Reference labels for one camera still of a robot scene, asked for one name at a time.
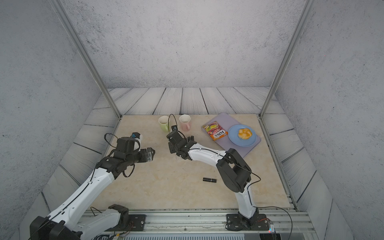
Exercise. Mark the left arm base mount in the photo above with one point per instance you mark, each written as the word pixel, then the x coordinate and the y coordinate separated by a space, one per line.
pixel 133 222

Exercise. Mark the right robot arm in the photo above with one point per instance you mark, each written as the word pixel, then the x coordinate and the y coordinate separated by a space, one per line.
pixel 234 171

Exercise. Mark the aluminium rail front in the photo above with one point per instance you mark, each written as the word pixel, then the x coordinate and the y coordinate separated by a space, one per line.
pixel 285 225

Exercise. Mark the lavender tray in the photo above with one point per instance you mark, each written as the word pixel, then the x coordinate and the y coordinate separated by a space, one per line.
pixel 226 121

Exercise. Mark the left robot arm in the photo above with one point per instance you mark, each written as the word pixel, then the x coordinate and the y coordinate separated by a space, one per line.
pixel 63 223

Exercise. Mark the right aluminium frame post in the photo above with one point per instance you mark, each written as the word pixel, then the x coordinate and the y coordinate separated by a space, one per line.
pixel 288 54

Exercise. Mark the candy bag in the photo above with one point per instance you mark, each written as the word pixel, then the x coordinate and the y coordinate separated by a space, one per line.
pixel 215 130

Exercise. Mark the blue plate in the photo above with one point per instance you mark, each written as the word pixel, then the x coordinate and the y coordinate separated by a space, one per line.
pixel 233 136

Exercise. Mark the pink mug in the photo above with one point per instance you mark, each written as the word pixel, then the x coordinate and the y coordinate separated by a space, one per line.
pixel 185 121

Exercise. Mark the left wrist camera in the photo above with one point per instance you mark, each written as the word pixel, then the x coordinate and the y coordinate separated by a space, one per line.
pixel 137 136

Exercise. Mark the aluminium frame post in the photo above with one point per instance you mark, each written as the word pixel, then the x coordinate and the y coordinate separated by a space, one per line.
pixel 68 26
pixel 288 54

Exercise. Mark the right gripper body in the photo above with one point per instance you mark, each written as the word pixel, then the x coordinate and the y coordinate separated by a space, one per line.
pixel 172 149

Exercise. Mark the left aluminium frame post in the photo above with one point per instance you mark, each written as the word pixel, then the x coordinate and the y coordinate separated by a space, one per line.
pixel 68 26

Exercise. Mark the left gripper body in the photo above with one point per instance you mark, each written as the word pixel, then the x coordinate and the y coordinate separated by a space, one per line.
pixel 143 156

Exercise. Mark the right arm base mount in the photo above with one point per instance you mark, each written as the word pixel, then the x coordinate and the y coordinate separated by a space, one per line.
pixel 237 222

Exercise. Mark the green mug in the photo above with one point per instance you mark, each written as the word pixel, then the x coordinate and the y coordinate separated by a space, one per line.
pixel 164 122

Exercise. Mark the bread roll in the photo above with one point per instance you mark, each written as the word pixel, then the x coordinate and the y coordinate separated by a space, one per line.
pixel 245 134

